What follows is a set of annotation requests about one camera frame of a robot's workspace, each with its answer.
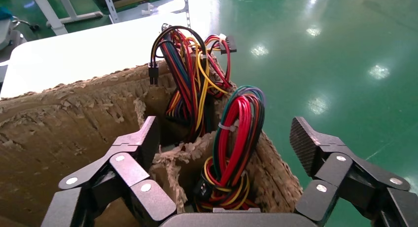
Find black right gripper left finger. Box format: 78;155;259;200
40;115;177;227

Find ragged brown cardboard box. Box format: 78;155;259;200
0;57;304;227

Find power supply red looped cables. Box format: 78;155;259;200
192;85;266;213

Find white metal frame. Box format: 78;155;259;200
28;0;105;36

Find small white object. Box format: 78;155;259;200
141;2;155;16

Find white perforated strut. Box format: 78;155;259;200
182;0;192;28
101;0;120;24

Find power supply black yellow cables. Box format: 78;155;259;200
148;23;238;145

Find grey white machine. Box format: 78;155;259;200
0;6;40;64

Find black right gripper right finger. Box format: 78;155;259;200
290;116;418;227

